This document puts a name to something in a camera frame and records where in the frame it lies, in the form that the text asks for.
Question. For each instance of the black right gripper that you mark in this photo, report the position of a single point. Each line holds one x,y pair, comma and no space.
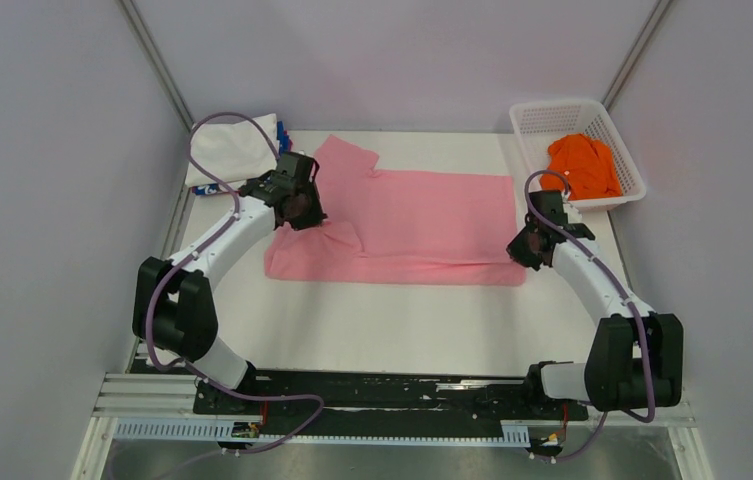
515,251

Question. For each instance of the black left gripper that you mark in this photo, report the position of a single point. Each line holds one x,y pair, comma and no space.
314,218

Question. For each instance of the pink t-shirt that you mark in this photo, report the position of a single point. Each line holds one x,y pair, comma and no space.
400,226

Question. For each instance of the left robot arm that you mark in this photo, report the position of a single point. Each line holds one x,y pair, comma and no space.
174,308

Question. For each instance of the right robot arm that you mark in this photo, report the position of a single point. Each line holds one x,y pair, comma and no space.
636,357

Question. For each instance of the blue printed folded t-shirt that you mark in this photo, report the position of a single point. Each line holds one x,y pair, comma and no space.
201,185

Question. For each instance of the white folded t-shirt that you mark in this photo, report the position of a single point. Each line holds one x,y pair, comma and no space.
236,151

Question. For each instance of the orange t-shirt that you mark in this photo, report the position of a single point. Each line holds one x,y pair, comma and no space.
588,164

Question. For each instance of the white plastic laundry basket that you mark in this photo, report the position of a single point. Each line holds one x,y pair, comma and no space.
538,124

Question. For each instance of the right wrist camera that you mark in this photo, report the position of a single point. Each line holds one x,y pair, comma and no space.
573,214

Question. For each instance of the white slotted cable duct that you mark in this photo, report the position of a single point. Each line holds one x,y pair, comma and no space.
231,431

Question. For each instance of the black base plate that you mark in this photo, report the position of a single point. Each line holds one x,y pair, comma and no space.
438,404

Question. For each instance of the left aluminium corner post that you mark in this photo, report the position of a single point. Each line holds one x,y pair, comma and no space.
145,39

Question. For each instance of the aluminium corner post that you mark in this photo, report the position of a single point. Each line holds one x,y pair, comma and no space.
637,50
145,39

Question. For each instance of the aluminium frame rail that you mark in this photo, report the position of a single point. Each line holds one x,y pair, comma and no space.
167,396

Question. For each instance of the right aluminium corner post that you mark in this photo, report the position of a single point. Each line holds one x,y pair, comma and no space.
637,50

